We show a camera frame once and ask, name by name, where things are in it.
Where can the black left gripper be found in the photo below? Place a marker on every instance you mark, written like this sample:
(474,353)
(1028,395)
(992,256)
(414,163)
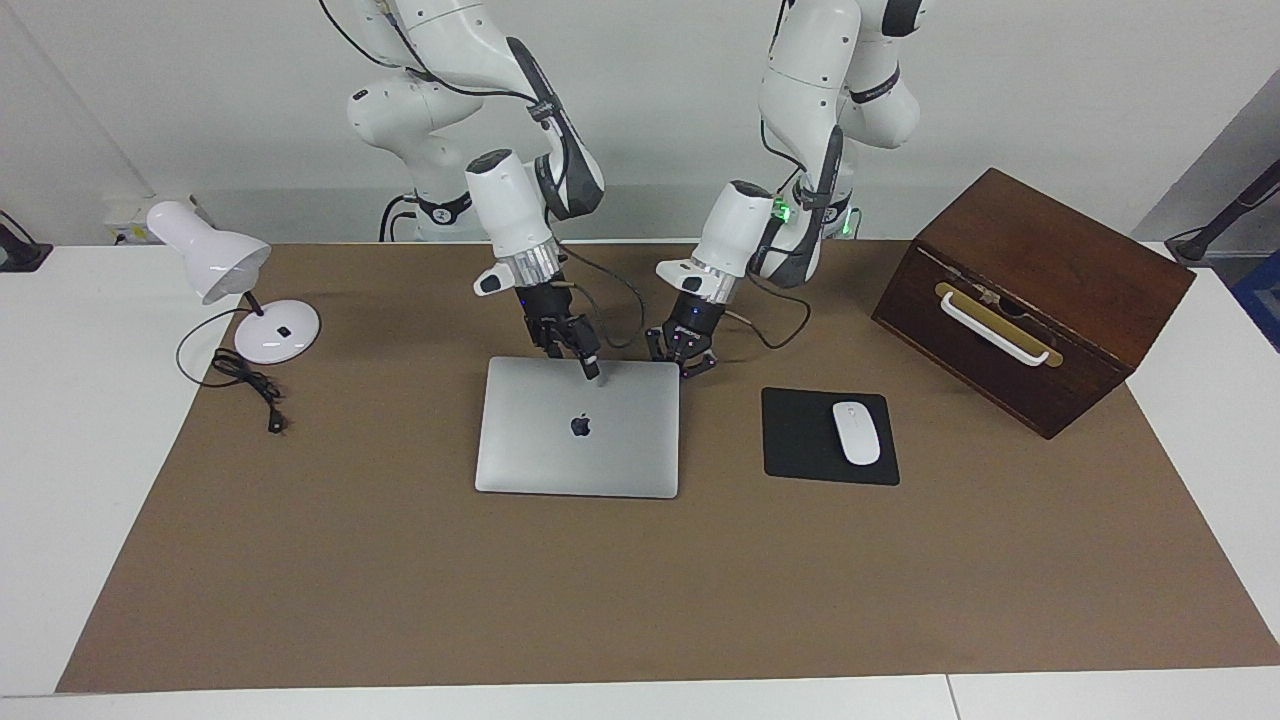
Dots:
(693,318)

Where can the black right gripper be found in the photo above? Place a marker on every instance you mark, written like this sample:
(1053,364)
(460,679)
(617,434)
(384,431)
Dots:
(545,310)

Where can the silver grey laptop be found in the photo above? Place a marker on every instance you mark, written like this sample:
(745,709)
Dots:
(580,440)

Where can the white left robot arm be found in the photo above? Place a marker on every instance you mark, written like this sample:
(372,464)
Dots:
(800,100)

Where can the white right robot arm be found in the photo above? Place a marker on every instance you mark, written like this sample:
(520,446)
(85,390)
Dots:
(510,210)

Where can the black mouse pad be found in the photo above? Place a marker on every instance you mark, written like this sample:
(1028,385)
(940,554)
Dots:
(800,440)

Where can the white computer mouse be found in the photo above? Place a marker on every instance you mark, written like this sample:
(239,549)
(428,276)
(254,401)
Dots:
(857,432)

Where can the brown table mat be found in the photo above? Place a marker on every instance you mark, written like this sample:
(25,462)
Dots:
(600,600)

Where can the white desk lamp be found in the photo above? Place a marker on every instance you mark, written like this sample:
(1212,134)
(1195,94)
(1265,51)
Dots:
(215,255)

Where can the dark wooden box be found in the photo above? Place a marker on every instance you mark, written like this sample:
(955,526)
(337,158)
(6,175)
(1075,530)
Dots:
(1060,260)

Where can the black stand base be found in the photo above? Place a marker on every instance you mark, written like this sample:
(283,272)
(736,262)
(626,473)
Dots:
(20,255)

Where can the black tripod leg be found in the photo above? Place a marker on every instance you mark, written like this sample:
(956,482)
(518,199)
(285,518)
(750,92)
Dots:
(1225,215)

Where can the blue crate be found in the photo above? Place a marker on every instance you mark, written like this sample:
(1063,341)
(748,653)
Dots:
(1262,300)

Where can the white wall socket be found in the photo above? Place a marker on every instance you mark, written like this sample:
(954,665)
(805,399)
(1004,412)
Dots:
(130,215)

